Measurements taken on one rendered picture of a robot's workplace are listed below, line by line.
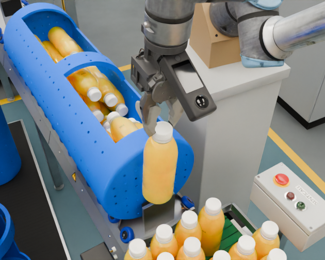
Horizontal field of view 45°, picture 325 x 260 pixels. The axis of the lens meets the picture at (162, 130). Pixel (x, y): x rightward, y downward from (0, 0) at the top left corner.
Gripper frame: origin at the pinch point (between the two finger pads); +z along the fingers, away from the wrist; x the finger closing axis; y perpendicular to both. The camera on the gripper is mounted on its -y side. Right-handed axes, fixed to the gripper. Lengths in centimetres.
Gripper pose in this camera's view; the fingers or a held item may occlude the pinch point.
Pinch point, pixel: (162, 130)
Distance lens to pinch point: 76.5
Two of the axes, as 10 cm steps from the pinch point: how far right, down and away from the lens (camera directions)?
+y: -5.1, -6.5, 5.6
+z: -0.9, 6.9, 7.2
